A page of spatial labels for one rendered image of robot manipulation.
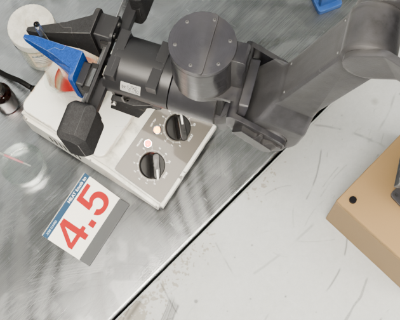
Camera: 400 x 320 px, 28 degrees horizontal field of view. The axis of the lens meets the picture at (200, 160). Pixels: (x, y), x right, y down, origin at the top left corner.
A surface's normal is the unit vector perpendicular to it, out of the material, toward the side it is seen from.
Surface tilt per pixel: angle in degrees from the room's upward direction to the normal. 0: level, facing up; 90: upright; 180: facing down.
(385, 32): 19
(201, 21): 3
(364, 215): 3
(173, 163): 30
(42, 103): 0
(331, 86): 87
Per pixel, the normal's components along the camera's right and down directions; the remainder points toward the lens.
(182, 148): 0.39, 0.04
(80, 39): -0.20, 0.95
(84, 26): -0.36, -0.35
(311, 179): -0.04, -0.25
